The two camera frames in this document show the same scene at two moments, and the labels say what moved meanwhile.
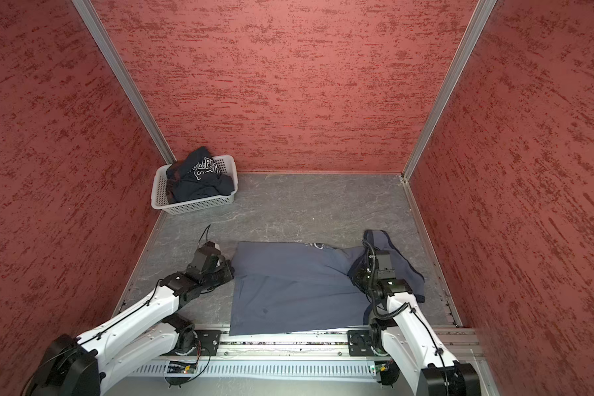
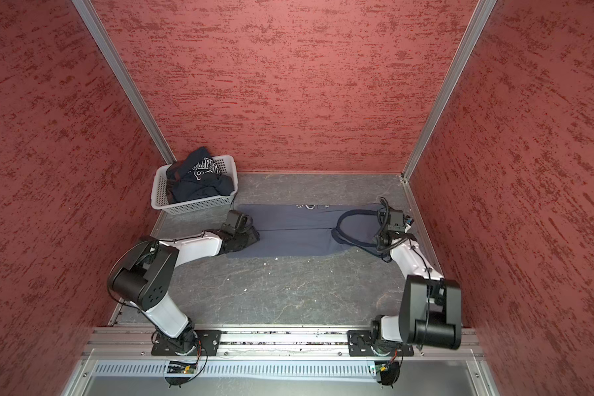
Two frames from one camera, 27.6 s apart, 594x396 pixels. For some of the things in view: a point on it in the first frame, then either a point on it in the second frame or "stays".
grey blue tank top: x=295 y=286 to x=301 y=230
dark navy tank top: x=196 y=176 stays
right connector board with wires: x=388 y=372 stays
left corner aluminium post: x=103 y=40 stays
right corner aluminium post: x=470 y=37 stays
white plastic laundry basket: x=228 y=165 stays
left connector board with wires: x=179 y=367 stays
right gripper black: x=355 y=276 to x=379 y=238
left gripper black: x=228 y=272 to x=253 y=238
